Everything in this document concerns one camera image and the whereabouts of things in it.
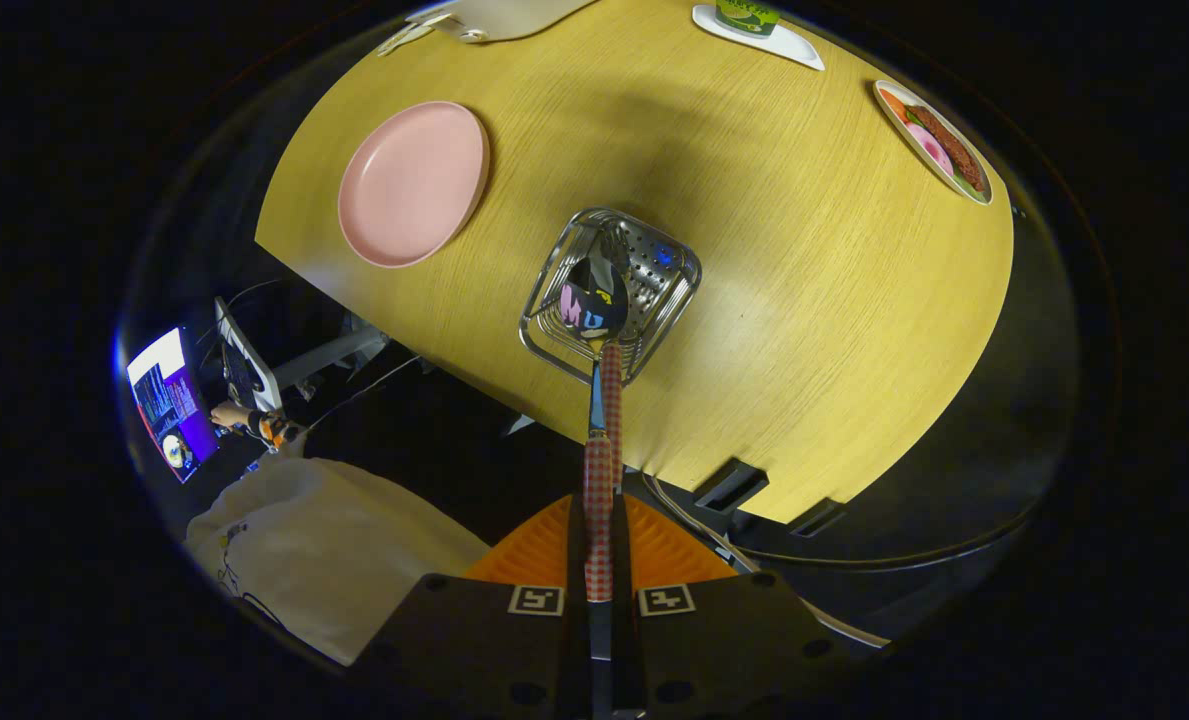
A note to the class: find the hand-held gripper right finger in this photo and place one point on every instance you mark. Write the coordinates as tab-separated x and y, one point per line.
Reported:
714	650

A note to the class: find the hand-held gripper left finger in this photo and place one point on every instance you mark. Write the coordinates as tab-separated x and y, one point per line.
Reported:
494	650

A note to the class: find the person's white garment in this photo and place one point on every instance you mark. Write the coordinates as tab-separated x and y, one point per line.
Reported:
334	560

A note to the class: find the orange wristband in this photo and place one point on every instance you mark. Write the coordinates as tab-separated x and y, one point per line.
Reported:
276	430

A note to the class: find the grey table leg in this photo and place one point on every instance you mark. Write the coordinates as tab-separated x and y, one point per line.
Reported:
344	352

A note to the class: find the white framed dark panel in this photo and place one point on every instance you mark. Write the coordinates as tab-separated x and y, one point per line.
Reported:
254	375

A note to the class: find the perforated metal basket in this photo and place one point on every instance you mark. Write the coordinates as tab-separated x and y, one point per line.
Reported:
659	270

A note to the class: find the open laptop with lit screen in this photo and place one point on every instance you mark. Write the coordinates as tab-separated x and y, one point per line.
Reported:
169	400

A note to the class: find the pink round plate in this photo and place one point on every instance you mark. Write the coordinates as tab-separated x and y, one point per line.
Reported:
414	185

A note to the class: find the green lettuce leaf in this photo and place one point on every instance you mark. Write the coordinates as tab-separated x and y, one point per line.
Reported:
969	187

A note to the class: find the pink ham slice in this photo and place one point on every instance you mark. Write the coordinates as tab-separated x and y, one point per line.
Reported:
929	150

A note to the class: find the brown meat piece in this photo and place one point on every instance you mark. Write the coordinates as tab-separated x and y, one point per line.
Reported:
949	150

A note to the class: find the white oval food plate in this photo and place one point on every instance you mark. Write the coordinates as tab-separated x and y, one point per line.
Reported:
899	125

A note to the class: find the orange carrot slice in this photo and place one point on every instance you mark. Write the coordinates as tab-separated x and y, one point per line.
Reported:
894	103

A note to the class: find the white square coaster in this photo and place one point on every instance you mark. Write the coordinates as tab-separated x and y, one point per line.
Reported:
794	48

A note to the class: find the cream white toaster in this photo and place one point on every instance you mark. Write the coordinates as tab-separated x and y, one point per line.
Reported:
504	20

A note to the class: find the green tea bottle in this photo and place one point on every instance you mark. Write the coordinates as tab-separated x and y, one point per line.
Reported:
747	15

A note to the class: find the black under-table bracket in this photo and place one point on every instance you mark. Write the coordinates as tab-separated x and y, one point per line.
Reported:
729	485
816	516

